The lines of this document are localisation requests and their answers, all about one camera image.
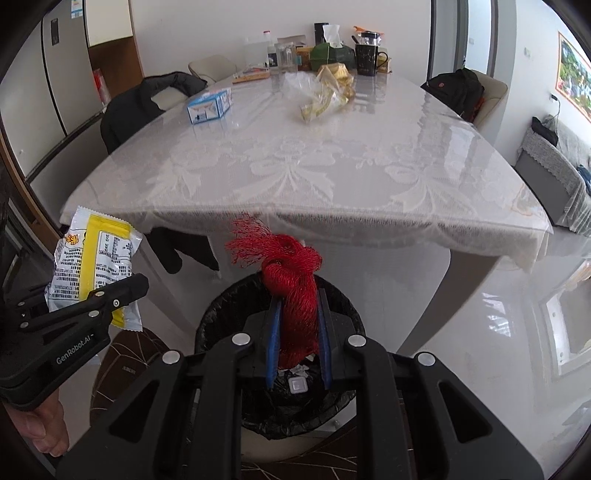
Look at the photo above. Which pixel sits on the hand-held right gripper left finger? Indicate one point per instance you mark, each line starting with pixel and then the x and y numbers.
pixel 273 341

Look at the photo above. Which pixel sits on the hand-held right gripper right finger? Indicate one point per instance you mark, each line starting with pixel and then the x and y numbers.
pixel 325 341

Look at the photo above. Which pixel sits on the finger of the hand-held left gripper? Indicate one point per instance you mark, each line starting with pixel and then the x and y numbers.
pixel 23 300
pixel 115 295

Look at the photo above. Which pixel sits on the red mesh net bag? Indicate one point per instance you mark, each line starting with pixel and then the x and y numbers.
pixel 295 300

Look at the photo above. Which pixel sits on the white pill bottle green label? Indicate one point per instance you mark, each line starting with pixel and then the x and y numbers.
pixel 298 384

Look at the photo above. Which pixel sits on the yellow white snack packet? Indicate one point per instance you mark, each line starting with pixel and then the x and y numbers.
pixel 92 249

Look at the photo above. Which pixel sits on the black lined trash bin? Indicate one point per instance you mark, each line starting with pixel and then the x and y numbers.
pixel 217 318

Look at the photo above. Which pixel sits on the blue white carton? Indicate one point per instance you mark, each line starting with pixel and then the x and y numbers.
pixel 207 108

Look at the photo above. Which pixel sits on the clear plastic bag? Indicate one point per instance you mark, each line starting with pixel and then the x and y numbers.
pixel 295 85

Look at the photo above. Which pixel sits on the gold foil bag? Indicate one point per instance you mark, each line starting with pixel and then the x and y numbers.
pixel 337 74

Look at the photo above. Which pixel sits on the person's left hand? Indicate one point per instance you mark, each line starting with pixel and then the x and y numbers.
pixel 46 424

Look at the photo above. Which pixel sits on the white lace tablecloth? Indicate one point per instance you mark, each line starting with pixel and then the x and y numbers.
pixel 323 194

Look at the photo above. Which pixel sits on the black jacket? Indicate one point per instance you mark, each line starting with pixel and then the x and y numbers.
pixel 134 110

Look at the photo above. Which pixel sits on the beige dining chair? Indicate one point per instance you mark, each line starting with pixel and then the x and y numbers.
pixel 494 97
pixel 168 99
pixel 212 69

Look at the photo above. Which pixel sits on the red packaging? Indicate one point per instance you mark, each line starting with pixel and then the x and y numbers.
pixel 101 87

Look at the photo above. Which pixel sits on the silver refrigerator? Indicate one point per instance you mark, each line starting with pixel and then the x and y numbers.
pixel 64 83

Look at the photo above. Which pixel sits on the square wooden coaster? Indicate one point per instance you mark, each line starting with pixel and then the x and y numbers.
pixel 249 79

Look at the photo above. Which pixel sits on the small flat packet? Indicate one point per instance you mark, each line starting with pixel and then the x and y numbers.
pixel 254 71

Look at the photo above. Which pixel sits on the white and wood cabinet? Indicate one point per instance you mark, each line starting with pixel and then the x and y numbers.
pixel 111 23

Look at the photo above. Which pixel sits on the grey covered sofa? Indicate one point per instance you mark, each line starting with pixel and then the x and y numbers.
pixel 549 175

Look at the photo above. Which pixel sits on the black backpack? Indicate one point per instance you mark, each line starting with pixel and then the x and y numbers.
pixel 452 92

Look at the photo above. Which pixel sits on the clear bottle red cap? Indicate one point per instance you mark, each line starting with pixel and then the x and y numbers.
pixel 256 53

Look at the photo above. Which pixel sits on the clear jar white lid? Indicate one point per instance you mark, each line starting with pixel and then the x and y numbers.
pixel 274 60

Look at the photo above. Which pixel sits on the amber jar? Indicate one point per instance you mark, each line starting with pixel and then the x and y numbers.
pixel 304 59

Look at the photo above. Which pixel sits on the green tissue box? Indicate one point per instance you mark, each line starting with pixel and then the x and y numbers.
pixel 330 57

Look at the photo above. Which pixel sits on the clear glass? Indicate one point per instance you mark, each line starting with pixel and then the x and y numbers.
pixel 287 57

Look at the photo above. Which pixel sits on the black mug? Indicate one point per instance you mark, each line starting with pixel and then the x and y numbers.
pixel 367 60

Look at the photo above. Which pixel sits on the white cardboard box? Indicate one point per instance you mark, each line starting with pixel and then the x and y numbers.
pixel 291 40

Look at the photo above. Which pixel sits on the black bag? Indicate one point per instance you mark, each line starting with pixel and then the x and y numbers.
pixel 545 131

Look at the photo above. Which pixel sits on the clear bottle black lid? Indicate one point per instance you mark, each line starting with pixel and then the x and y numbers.
pixel 369 39

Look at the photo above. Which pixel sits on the black thermos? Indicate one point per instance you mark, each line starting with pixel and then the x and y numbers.
pixel 320 33

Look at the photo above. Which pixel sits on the orange snack bag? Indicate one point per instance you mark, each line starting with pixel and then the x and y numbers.
pixel 367 31

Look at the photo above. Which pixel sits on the framed landscape painting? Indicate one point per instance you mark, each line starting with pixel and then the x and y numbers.
pixel 575 74

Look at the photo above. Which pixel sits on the grey door frame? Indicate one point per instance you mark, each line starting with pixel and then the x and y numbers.
pixel 491 37

